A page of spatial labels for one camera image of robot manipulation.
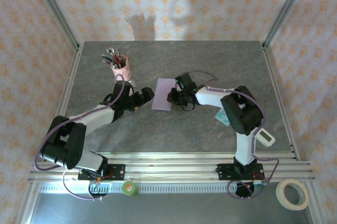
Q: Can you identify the lilac paper sheet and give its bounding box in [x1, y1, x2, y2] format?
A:
[151, 77, 176, 111]

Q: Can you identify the pink metal pen cup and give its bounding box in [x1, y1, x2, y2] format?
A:
[112, 55, 132, 81]

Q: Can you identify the teal illustrated paper packet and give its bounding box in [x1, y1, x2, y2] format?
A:
[214, 110, 231, 126]

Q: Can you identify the white-tipped grey pen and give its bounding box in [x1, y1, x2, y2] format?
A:
[106, 47, 118, 64]

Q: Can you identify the small circuit board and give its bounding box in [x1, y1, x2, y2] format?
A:
[89, 181, 113, 189]
[253, 180, 267, 192]

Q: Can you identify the green tape roll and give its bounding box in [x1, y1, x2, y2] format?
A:
[121, 180, 140, 197]

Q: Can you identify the white timer with display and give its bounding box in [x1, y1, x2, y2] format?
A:
[256, 127, 276, 148]

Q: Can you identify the white masking tape roll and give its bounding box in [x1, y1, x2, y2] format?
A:
[275, 178, 310, 211]

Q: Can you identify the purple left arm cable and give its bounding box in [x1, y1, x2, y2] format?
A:
[33, 73, 126, 201]

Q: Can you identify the aluminium side rail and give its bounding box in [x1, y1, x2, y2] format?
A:
[42, 42, 85, 161]
[262, 42, 301, 161]

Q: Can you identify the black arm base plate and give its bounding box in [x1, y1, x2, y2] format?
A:
[78, 164, 126, 181]
[217, 163, 265, 181]

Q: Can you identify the aluminium mounting rail frame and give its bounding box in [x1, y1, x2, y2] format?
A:
[27, 151, 316, 184]

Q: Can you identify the slotted grey cable duct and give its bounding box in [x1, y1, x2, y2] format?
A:
[39, 183, 237, 194]

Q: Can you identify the aluminium frame post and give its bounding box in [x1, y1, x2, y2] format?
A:
[27, 0, 81, 51]
[263, 0, 314, 48]

